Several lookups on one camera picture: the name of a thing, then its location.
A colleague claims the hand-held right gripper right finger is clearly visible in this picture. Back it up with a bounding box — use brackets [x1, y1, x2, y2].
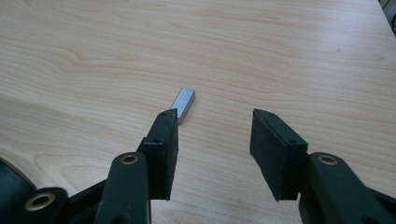
[249, 108, 309, 202]

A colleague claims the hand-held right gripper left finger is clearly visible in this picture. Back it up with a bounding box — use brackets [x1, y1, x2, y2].
[138, 108, 180, 201]

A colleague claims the silver strip of staples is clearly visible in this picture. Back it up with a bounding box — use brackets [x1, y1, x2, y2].
[169, 87, 196, 126]

